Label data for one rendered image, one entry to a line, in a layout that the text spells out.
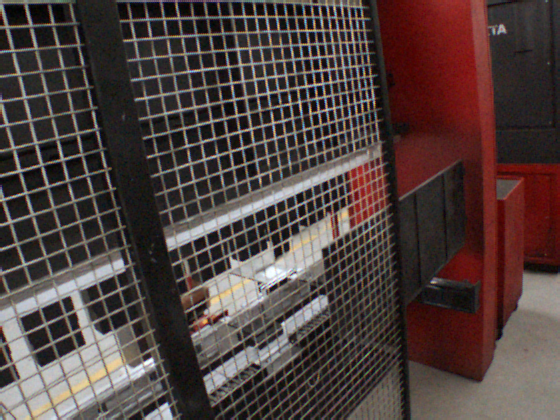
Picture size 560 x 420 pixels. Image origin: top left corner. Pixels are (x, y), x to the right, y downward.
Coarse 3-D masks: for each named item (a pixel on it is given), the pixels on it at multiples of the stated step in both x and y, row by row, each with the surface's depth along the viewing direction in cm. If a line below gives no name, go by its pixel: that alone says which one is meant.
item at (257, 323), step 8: (232, 320) 158; (256, 320) 150; (264, 320) 149; (248, 328) 146; (256, 328) 145; (272, 328) 146; (240, 336) 145; (256, 336) 141; (264, 336) 142; (272, 336) 144; (248, 344) 144; (264, 344) 141
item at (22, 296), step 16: (352, 160) 180; (304, 176) 158; (272, 192) 147; (224, 208) 132; (176, 224) 120; (192, 224) 124; (96, 256) 104; (112, 256) 106; (80, 272) 100; (16, 288) 90; (48, 288) 94; (0, 304) 86
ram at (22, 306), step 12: (372, 156) 230; (336, 168) 207; (348, 168) 214; (312, 180) 194; (324, 180) 201; (288, 192) 183; (264, 204) 174; (228, 216) 160; (192, 228) 148; (168, 240) 142; (180, 240) 145; (120, 264) 129; (84, 276) 120; (108, 276) 126; (60, 288) 115; (72, 288) 118; (0, 312) 104; (12, 312) 106; (0, 324) 104
